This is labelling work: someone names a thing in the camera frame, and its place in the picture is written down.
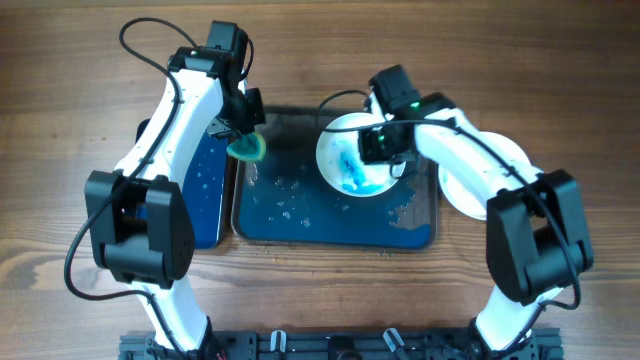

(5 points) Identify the white plate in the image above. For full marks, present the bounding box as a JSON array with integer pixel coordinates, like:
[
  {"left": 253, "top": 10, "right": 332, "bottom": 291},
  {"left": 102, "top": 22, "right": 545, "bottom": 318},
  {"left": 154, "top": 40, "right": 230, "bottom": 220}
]
[
  {"left": 316, "top": 112, "right": 406, "bottom": 198},
  {"left": 438, "top": 131, "right": 531, "bottom": 221}
]

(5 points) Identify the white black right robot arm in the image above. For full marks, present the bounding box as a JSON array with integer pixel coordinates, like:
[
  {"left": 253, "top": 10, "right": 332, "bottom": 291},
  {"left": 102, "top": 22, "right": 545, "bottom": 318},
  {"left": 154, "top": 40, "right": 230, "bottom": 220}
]
[{"left": 358, "top": 92, "right": 594, "bottom": 356}]

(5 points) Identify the large dark metal tray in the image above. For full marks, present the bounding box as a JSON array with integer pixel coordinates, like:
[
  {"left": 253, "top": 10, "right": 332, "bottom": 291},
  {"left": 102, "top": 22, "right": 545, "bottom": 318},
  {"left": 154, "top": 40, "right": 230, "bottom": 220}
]
[{"left": 231, "top": 105, "right": 439, "bottom": 251}]

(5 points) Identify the green yellow sponge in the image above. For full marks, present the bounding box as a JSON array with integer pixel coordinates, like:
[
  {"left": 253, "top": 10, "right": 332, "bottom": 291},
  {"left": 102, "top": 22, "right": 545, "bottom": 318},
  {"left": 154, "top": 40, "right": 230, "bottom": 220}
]
[{"left": 227, "top": 132, "right": 266, "bottom": 162}]

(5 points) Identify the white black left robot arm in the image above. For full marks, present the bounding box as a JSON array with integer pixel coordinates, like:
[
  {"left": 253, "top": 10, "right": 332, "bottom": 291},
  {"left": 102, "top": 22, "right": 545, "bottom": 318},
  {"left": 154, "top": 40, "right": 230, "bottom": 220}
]
[{"left": 72, "top": 46, "right": 266, "bottom": 359}]

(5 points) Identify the small black water tray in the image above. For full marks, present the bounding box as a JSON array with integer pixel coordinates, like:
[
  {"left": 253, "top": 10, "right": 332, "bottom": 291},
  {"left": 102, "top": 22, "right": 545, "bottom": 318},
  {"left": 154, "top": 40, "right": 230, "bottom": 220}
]
[{"left": 119, "top": 117, "right": 229, "bottom": 249}]

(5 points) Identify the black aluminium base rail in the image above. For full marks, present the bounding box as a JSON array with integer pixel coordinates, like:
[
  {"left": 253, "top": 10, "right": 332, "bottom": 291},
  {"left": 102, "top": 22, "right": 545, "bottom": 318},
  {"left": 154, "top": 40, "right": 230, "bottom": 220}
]
[{"left": 117, "top": 328, "right": 565, "bottom": 360}]

